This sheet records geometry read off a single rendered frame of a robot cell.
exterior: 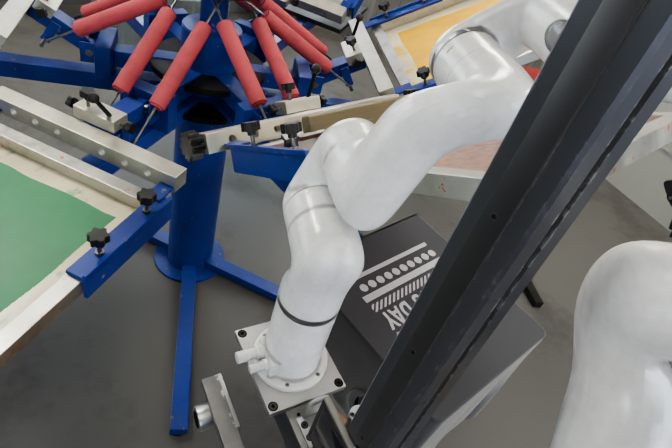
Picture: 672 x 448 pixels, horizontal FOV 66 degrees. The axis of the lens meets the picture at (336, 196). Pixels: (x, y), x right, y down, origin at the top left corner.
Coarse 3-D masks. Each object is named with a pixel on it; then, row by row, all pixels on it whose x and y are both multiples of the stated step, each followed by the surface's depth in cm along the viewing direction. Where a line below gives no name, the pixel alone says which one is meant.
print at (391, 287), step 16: (400, 256) 140; (416, 256) 141; (432, 256) 143; (368, 272) 132; (384, 272) 134; (400, 272) 135; (416, 272) 137; (368, 288) 128; (384, 288) 130; (400, 288) 131; (416, 288) 132; (368, 304) 124; (384, 304) 126; (400, 304) 127; (384, 320) 122; (400, 320) 123
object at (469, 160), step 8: (456, 152) 109; (464, 152) 108; (472, 152) 107; (480, 152) 106; (488, 152) 105; (440, 160) 103; (448, 160) 103; (456, 160) 102; (464, 160) 101; (472, 160) 100; (480, 160) 99; (488, 160) 98; (456, 168) 95; (464, 168) 94; (472, 168) 94; (480, 168) 93
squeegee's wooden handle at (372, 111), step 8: (400, 96) 134; (360, 104) 127; (368, 104) 125; (376, 104) 127; (384, 104) 129; (328, 112) 118; (336, 112) 119; (344, 112) 120; (352, 112) 122; (360, 112) 124; (368, 112) 125; (376, 112) 127; (304, 120) 115; (312, 120) 115; (320, 120) 116; (328, 120) 118; (336, 120) 119; (368, 120) 126; (376, 120) 127; (304, 128) 116; (312, 128) 115; (320, 128) 116
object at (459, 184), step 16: (656, 112) 106; (656, 128) 91; (272, 144) 128; (640, 144) 86; (656, 144) 91; (624, 160) 83; (432, 176) 80; (448, 176) 77; (464, 176) 75; (480, 176) 74; (416, 192) 83; (432, 192) 81; (448, 192) 78; (464, 192) 76
